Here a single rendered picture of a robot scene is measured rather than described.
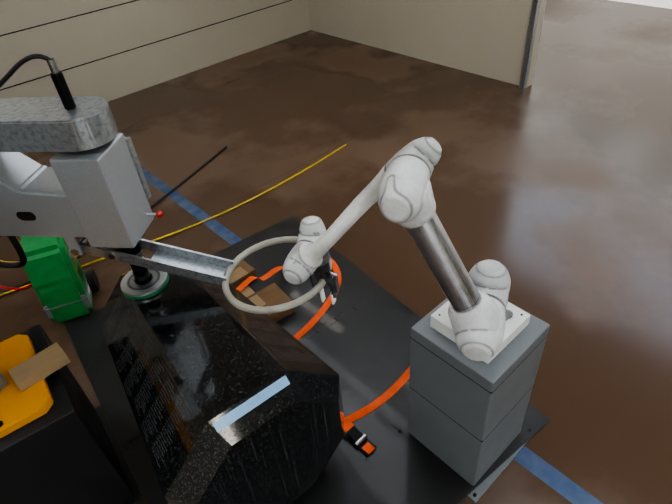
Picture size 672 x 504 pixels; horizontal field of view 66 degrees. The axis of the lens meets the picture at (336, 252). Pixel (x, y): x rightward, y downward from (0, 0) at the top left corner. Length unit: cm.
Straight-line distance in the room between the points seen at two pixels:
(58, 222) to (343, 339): 169
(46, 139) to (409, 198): 132
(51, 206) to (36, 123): 38
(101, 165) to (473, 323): 144
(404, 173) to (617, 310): 233
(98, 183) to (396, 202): 117
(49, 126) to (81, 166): 17
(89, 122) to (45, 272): 180
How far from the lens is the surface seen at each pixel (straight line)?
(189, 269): 233
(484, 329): 180
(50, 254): 366
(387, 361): 305
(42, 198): 234
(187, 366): 215
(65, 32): 689
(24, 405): 240
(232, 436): 199
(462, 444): 248
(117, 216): 220
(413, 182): 150
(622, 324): 353
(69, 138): 209
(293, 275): 185
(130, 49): 716
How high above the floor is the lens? 241
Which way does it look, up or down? 40 degrees down
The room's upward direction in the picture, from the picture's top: 6 degrees counter-clockwise
